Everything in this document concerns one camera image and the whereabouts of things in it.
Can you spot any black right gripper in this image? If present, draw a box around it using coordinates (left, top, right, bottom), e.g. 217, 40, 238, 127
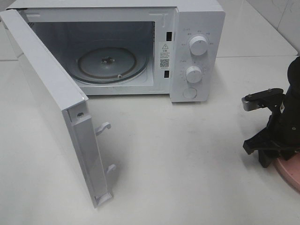
243, 92, 300, 168

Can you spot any white round door button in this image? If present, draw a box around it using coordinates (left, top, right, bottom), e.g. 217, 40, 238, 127
183, 88, 197, 99

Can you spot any white upper microwave knob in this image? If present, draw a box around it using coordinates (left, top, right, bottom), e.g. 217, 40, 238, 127
189, 34, 208, 56

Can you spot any pink round plate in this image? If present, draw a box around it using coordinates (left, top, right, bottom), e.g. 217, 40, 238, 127
274, 153, 300, 192

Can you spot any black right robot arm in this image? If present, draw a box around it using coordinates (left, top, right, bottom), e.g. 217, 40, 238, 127
242, 58, 300, 168

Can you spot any white microwave door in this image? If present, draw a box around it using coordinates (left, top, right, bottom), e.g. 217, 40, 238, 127
0, 9, 115, 207

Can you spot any glass microwave turntable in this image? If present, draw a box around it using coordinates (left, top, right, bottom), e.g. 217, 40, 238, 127
66, 39, 153, 84

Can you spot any white lower timer knob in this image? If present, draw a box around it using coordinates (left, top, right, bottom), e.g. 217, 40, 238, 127
186, 66, 203, 83

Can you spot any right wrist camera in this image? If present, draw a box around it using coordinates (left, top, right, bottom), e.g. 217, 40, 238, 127
241, 88, 285, 112

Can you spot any white microwave oven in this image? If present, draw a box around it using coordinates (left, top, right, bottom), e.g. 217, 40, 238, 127
5, 0, 225, 102

